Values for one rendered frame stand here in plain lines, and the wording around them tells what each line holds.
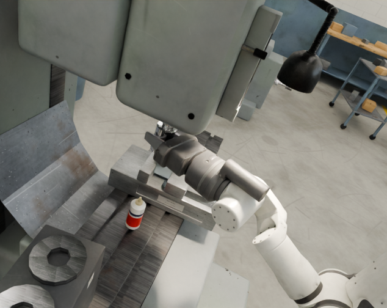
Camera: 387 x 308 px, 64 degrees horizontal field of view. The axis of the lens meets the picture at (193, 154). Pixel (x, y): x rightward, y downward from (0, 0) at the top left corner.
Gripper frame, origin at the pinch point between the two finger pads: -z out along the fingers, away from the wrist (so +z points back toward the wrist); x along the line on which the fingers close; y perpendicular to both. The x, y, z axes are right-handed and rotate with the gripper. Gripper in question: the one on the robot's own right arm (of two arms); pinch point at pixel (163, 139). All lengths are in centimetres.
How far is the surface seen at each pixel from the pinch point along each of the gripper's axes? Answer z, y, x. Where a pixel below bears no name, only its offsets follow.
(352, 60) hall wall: -79, 76, -667
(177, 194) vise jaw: 3.5, 20.7, -9.8
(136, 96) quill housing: -0.6, -13.0, 11.0
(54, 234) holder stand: 2.9, 10.6, 27.8
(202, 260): 18.5, 37.4, -11.8
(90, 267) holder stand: 12.1, 10.7, 26.8
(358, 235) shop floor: 76, 123, -211
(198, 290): 23.8, 37.5, -3.2
